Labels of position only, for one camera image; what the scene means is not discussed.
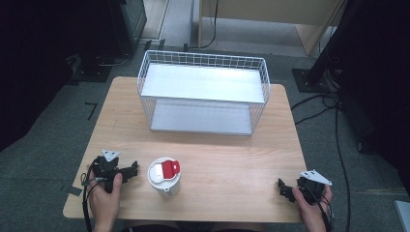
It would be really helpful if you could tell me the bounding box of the black stand base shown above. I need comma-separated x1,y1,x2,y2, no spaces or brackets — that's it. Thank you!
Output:
66,52,115,85

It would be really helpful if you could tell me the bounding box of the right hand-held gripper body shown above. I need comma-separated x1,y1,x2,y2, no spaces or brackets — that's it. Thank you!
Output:
295,169,333,206

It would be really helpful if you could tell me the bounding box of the white cup with red lid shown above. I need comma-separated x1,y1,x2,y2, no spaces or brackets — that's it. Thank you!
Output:
147,156,182,198

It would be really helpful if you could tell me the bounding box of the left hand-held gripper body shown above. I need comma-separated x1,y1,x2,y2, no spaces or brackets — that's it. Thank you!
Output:
91,148,125,194

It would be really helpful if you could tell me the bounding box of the black curtain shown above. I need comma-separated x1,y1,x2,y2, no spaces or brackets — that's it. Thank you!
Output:
335,0,410,194
0,0,127,153

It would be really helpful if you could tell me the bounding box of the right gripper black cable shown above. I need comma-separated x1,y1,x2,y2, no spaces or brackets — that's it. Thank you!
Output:
301,182,335,232

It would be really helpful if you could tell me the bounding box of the light wooden desk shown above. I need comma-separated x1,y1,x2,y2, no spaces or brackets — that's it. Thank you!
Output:
197,0,351,57

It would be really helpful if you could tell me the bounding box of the black hanging cable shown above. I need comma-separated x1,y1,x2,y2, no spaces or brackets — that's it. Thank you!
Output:
192,0,220,50

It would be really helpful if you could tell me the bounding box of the long black floor cable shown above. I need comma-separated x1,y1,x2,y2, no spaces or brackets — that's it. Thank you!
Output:
290,92,353,232

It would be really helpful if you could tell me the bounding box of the person's left hand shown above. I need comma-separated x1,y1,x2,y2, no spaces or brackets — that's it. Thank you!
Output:
87,171,124,217

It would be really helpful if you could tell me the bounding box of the person's right hand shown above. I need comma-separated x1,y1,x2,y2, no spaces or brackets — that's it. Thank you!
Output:
291,185,334,226

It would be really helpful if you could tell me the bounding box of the black metal stand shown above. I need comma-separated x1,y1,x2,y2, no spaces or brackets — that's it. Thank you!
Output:
291,0,366,95

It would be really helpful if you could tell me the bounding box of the dark cabinet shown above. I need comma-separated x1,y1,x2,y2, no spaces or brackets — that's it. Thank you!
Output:
109,0,148,57

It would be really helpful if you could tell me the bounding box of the white wire shelf rack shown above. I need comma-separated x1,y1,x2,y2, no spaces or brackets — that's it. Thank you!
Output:
136,49,272,137

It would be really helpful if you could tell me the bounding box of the pale grey box corner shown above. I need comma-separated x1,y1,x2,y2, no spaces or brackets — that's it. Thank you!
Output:
393,199,410,232

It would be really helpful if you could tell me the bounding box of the thin black floor cable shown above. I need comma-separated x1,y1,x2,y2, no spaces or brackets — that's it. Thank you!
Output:
96,51,133,68

